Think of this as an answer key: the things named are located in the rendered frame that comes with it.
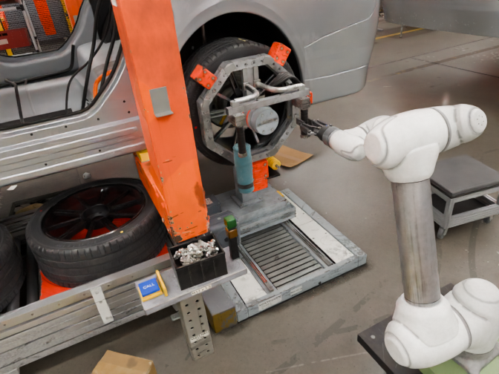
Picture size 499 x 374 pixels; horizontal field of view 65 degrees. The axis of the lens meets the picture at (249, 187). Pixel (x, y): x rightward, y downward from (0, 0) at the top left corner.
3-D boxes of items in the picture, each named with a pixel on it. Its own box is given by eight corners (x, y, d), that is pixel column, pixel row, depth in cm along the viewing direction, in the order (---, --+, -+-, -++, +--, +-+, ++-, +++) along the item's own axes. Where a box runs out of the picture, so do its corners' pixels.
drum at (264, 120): (261, 119, 209) (258, 93, 201) (281, 132, 192) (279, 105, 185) (237, 125, 204) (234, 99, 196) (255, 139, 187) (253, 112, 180)
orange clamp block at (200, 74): (212, 74, 186) (197, 63, 181) (218, 78, 180) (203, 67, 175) (203, 87, 187) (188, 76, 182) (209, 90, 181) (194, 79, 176)
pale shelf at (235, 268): (231, 250, 174) (230, 245, 173) (247, 273, 161) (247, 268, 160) (136, 287, 160) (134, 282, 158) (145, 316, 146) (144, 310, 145)
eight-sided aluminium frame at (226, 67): (293, 144, 226) (291, 47, 198) (300, 148, 221) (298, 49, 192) (206, 170, 207) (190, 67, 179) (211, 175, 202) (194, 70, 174)
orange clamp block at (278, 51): (275, 64, 199) (284, 47, 197) (283, 67, 193) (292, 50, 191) (265, 58, 195) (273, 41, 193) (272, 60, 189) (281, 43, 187)
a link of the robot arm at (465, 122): (439, 105, 119) (404, 113, 115) (492, 90, 102) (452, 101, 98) (448, 146, 120) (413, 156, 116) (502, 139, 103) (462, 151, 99)
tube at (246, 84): (249, 89, 191) (247, 67, 185) (268, 99, 176) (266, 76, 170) (216, 96, 185) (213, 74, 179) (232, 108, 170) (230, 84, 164)
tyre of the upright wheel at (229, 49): (296, 70, 235) (206, 11, 196) (319, 79, 216) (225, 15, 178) (245, 165, 248) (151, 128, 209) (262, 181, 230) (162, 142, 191)
